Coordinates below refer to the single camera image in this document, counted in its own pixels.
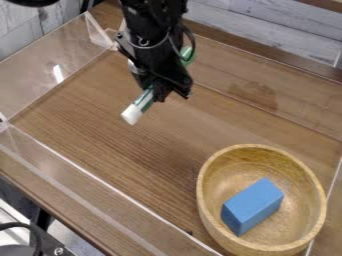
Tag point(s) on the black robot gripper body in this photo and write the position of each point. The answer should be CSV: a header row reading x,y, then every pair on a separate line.
x,y
151,41

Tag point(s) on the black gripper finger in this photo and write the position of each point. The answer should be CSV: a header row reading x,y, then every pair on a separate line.
x,y
161,90
183,88

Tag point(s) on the green and white marker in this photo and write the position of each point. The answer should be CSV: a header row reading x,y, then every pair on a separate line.
x,y
143,102

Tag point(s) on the brown wooden bowl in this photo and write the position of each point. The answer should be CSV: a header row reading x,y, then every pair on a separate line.
x,y
230,171

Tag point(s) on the clear acrylic tray walls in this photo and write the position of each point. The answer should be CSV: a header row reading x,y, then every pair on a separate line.
x,y
119,181

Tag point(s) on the blue rectangular block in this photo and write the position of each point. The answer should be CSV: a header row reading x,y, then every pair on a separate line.
x,y
252,206

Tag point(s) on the black metal bracket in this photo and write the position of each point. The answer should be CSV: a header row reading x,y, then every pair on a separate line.
x,y
49,246

